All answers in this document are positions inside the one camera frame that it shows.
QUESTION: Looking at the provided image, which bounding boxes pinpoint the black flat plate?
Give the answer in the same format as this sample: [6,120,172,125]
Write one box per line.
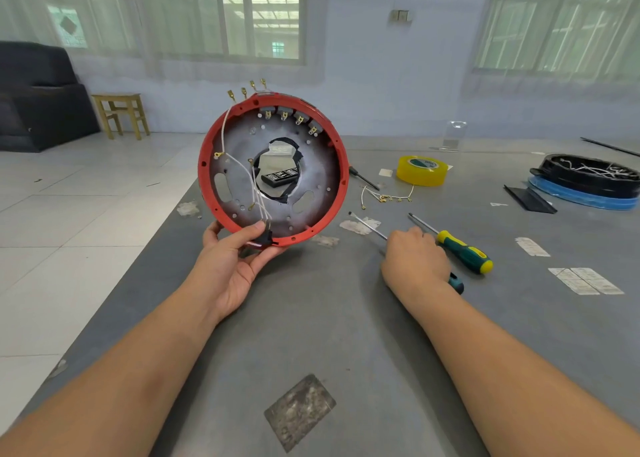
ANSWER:
[504,184,558,215]

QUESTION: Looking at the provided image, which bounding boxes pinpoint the person's left hand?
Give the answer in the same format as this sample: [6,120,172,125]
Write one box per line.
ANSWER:
[185,219,286,323]

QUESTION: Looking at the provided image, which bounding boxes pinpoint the narrow white tape strip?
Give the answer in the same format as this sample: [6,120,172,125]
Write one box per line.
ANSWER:
[515,236,551,258]

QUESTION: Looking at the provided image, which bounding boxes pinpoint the sheer white curtain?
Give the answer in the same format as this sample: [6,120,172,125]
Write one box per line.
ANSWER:
[460,0,640,97]
[0,0,329,85]

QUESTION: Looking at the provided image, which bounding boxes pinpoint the red round appliance base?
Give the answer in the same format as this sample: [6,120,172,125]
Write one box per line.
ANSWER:
[198,78,351,250]

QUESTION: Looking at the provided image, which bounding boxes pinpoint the black remote control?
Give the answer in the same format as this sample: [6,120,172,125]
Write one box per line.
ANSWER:
[262,168,302,189]

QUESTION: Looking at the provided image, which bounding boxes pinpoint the yellow tape roll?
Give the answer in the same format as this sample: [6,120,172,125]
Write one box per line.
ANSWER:
[396,155,451,189]

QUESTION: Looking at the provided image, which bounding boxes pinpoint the green yellow handle screwdriver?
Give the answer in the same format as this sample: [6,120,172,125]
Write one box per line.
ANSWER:
[408,212,495,277]

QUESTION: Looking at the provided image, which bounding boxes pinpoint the black round appliance part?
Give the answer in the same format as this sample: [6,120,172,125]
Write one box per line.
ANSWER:
[530,154,640,199]

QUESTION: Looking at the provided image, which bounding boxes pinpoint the black armchair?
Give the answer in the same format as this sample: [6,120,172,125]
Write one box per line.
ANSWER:
[0,41,101,153]

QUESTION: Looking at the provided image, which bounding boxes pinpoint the thin black rod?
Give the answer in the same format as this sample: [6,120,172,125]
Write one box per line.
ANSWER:
[580,136,640,159]

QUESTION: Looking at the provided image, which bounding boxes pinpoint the wide white tape strips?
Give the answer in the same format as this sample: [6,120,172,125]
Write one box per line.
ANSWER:
[548,266,625,296]

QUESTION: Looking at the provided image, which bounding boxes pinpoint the crumpled white tape piece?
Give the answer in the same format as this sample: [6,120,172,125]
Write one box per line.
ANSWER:
[340,217,381,237]

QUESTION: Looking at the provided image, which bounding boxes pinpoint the small wooden stool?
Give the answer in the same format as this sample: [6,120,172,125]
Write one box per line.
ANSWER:
[91,93,151,141]

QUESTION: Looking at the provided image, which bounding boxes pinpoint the person's left forearm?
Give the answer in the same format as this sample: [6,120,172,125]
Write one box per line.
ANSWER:
[0,290,223,457]

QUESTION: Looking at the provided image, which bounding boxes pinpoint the person's right hand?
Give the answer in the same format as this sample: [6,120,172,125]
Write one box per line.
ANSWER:
[380,226,453,311]

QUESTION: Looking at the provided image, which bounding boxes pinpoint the person's right forearm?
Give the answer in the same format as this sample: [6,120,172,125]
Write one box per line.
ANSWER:
[408,284,640,457]

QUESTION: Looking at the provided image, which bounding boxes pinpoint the teal handle screwdriver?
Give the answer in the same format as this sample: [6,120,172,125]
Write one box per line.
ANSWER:
[349,210,465,295]

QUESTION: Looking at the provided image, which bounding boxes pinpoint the large barred window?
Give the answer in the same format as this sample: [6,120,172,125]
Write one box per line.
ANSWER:
[475,0,640,73]
[45,0,306,63]

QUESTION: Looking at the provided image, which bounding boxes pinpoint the orange handle screwdriver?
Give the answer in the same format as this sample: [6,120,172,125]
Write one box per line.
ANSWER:
[349,165,382,191]

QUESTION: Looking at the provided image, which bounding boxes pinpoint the blue ring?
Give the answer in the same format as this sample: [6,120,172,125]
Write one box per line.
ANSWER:
[527,176,638,211]

